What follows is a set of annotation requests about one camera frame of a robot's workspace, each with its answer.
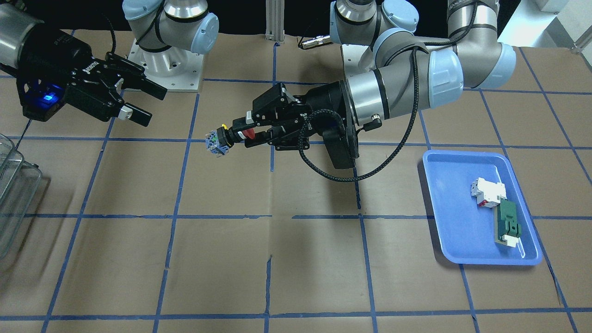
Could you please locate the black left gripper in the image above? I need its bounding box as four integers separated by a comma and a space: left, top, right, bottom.
232, 81, 355, 150

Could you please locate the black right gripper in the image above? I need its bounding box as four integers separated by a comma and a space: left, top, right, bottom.
17, 28, 167, 127

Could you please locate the red emergency stop button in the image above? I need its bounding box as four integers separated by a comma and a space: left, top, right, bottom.
205, 124, 254, 157

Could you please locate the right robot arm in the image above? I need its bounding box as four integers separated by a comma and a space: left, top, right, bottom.
1, 0, 220, 127

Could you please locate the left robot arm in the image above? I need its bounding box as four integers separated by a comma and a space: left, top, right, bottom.
217, 0, 516, 150

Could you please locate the blue plastic tray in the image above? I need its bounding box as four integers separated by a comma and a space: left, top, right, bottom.
423, 150, 542, 265

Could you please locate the green relay module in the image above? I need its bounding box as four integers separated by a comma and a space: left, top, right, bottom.
494, 198, 522, 248

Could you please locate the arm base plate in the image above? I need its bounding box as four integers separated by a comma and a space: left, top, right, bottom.
128, 35, 211, 93
342, 44, 383, 79

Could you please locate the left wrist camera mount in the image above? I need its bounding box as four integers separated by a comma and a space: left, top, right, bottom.
321, 126, 359, 169

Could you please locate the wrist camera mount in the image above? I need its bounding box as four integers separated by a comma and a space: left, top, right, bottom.
321, 126, 359, 169
16, 79, 66, 122

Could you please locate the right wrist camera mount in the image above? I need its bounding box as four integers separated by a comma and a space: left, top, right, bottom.
16, 79, 66, 122

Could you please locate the aluminium frame post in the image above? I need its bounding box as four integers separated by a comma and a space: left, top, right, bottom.
265, 0, 285, 44

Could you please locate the black braided cable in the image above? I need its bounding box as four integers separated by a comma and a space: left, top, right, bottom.
298, 35, 458, 181

